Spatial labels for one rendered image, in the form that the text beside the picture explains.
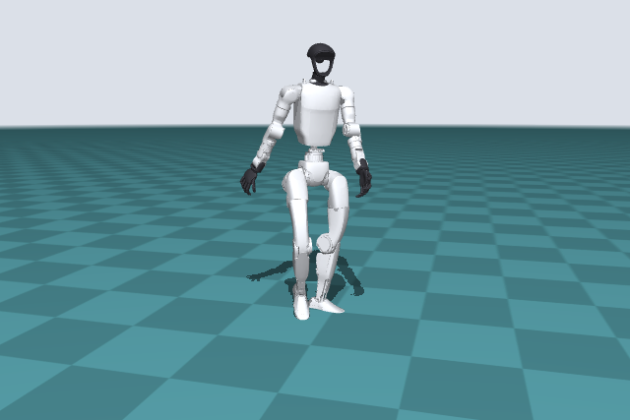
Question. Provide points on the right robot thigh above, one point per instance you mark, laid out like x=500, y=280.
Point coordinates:
x=295, y=185

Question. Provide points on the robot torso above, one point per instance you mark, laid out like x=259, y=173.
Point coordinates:
x=315, y=118

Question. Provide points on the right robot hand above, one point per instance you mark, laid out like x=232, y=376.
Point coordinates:
x=250, y=176

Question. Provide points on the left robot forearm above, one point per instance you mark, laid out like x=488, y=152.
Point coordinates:
x=356, y=150

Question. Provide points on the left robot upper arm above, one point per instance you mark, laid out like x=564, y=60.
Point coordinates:
x=348, y=112

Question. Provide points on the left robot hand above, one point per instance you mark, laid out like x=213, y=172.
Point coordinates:
x=364, y=178

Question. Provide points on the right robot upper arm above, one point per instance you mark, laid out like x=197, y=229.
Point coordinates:
x=288, y=95

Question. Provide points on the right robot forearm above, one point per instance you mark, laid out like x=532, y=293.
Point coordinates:
x=265, y=149

